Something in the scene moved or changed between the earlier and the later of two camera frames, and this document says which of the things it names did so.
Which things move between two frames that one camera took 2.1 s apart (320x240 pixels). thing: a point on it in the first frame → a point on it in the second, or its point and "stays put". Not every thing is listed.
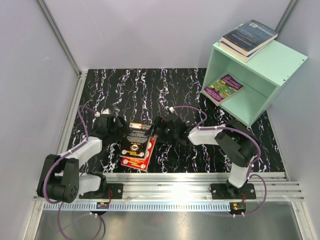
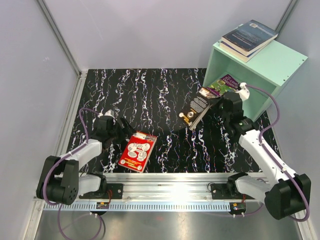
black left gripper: [123, 131] stays put
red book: [140, 164] stays put
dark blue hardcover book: [249, 37] stays put
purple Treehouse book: [221, 89] stays put
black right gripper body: [165, 134] → [217, 106]
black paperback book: [136, 144] → [197, 107]
